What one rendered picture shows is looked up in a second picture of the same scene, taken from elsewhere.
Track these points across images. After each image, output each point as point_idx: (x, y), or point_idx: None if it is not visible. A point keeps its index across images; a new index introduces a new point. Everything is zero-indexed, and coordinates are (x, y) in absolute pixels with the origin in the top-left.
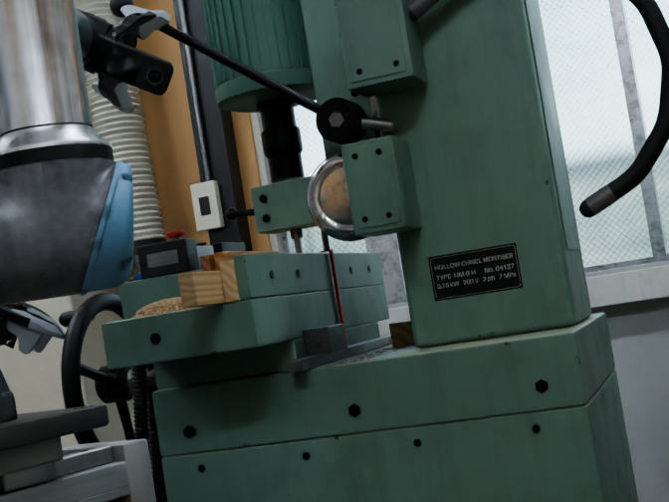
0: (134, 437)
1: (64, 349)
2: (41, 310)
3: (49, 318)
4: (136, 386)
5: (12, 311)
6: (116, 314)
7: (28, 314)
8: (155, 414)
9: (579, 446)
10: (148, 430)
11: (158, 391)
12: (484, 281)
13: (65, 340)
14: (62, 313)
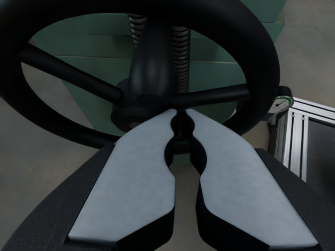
0: (184, 108)
1: (279, 75)
2: (48, 197)
3: (138, 138)
4: (189, 69)
5: (311, 217)
6: (46, 25)
7: (220, 175)
8: (276, 38)
9: None
10: (95, 134)
11: (284, 19)
12: None
13: (278, 65)
14: (162, 77)
